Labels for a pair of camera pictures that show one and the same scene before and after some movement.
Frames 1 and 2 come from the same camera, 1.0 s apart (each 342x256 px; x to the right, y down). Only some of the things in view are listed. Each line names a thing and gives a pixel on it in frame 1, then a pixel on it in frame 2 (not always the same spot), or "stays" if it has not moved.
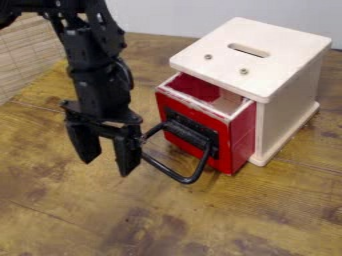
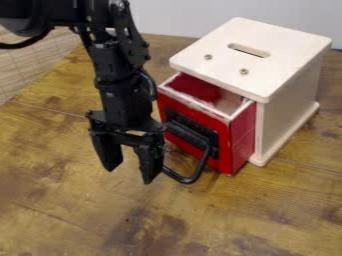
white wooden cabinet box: (265, 65) stays
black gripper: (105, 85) → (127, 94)
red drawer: (209, 122) stays
